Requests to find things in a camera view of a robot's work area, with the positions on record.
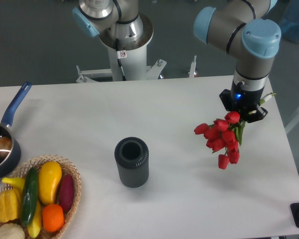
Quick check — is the blue handled saucepan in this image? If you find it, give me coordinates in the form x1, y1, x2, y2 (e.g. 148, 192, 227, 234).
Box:
0, 82, 32, 178

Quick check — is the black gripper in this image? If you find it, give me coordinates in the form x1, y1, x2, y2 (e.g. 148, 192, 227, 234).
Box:
219, 82, 268, 123

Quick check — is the blue plastic bag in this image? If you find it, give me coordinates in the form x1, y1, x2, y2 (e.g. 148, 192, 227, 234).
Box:
279, 0, 299, 43

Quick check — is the orange fruit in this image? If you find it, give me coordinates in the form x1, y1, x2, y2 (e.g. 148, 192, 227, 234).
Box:
42, 204, 65, 233

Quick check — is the yellow squash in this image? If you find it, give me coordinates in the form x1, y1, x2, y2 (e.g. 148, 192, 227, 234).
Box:
38, 161, 62, 205

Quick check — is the dark grey ribbed vase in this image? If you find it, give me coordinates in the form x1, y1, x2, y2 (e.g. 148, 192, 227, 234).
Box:
114, 137, 149, 188

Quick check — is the white garlic bulb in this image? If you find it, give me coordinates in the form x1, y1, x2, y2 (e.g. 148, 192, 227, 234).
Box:
0, 223, 25, 239

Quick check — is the purple sweet potato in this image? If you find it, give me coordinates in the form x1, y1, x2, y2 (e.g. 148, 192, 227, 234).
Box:
58, 174, 74, 214

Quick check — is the yellow banana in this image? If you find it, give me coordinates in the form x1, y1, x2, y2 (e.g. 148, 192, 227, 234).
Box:
1, 177, 42, 239

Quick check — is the yellow bell pepper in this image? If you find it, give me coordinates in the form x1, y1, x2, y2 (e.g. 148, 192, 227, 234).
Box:
0, 189, 21, 223

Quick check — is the green cucumber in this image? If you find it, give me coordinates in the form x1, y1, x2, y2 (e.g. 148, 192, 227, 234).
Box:
20, 167, 38, 227

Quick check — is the browned patty in saucepan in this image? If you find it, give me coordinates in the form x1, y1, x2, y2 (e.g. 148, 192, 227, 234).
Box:
0, 136, 12, 158

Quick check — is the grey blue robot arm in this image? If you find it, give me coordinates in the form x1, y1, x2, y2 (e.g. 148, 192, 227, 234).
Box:
72, 0, 281, 123

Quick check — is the red tulip bouquet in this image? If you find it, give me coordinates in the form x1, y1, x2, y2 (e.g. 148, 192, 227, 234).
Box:
194, 92, 277, 170

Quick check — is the woven wicker basket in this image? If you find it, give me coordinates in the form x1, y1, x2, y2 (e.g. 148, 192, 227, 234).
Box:
0, 155, 82, 239

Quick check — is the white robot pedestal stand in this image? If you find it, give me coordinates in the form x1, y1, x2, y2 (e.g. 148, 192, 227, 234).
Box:
73, 8, 167, 83

